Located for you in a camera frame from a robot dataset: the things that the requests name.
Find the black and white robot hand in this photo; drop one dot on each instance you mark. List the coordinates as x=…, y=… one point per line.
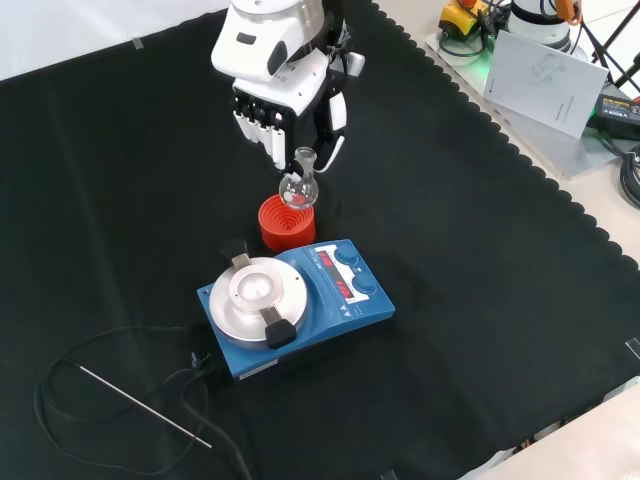
x=255, y=55

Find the clear glass round-bottom flask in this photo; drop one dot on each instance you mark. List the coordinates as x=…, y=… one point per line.
x=300, y=193

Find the red ribbed flask holder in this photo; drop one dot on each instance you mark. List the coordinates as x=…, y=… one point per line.
x=286, y=236

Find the heater with blue base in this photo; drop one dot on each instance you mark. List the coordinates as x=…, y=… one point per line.
x=361, y=306

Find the clear cloth clip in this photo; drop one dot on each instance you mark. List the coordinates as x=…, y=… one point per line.
x=390, y=475
x=633, y=348
x=138, y=43

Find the yellow stop button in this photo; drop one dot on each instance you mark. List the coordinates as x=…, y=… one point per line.
x=460, y=20

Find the black bench cloth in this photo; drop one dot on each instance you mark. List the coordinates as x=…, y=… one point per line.
x=450, y=250

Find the pale printed board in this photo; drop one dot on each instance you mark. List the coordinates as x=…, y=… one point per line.
x=545, y=85

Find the thin metal probe rod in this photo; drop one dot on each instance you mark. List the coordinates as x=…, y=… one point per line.
x=145, y=405

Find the black power adapter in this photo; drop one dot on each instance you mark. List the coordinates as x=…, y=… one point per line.
x=620, y=113

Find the black tripod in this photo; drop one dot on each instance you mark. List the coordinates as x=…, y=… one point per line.
x=627, y=73

